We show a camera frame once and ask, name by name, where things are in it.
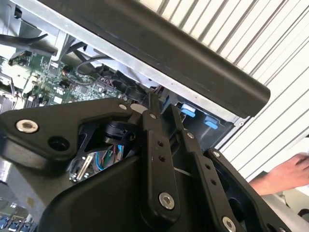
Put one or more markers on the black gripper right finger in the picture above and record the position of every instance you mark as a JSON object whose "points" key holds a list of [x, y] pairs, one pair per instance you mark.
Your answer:
{"points": [[207, 169]]}

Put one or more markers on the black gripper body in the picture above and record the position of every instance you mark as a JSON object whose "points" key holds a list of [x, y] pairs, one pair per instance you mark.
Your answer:
{"points": [[101, 205]]}

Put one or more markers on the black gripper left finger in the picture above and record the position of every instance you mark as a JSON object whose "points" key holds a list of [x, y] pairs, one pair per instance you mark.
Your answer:
{"points": [[48, 125]]}

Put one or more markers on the hard disk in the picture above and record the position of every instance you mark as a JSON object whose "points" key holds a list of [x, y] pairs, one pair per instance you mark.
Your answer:
{"points": [[188, 111]]}

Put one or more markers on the person's bare hand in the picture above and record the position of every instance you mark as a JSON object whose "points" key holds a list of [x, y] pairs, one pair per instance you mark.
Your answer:
{"points": [[287, 176]]}

